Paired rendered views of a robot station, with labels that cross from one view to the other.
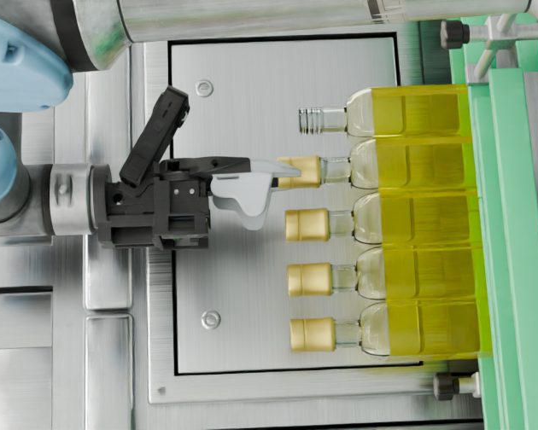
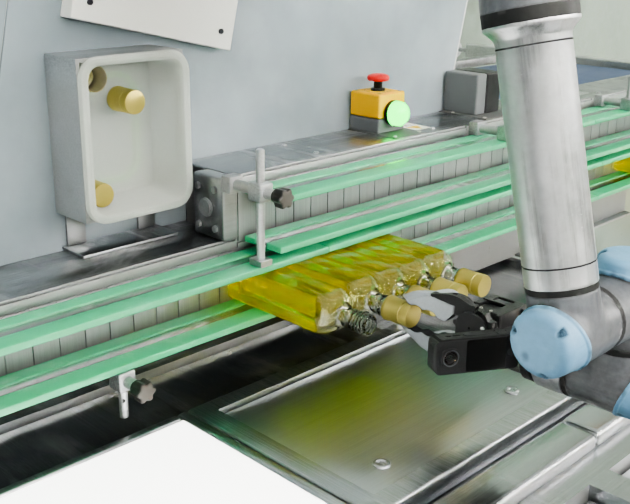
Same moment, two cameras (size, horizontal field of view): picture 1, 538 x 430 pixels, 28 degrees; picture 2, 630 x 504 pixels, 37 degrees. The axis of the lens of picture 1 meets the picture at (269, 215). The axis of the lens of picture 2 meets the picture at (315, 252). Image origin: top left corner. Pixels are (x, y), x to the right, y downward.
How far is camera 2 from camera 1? 1.55 m
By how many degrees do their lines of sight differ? 81
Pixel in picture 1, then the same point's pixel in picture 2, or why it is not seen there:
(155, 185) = (502, 314)
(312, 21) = not seen: outside the picture
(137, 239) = not seen: hidden behind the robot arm
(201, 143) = (420, 445)
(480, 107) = (284, 245)
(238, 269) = (468, 396)
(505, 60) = (236, 264)
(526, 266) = (366, 173)
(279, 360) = not seen: hidden behind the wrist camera
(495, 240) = (349, 225)
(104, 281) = (568, 435)
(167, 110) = (452, 336)
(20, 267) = (628, 488)
